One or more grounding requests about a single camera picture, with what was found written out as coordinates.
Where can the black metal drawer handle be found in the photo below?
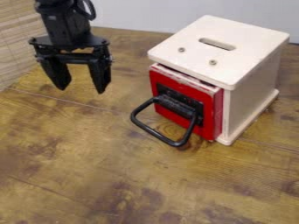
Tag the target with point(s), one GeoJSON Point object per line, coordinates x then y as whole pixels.
{"type": "Point", "coordinates": [181, 110]}

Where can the white wooden drawer box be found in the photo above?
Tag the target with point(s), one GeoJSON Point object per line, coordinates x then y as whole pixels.
{"type": "Point", "coordinates": [233, 56]}

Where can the red drawer front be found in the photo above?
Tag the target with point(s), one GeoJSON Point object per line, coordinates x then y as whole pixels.
{"type": "Point", "coordinates": [191, 91]}

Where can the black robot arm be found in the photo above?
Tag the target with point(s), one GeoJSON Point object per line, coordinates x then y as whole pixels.
{"type": "Point", "coordinates": [50, 2]}

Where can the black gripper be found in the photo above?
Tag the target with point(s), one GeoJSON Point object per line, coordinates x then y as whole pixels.
{"type": "Point", "coordinates": [69, 44]}

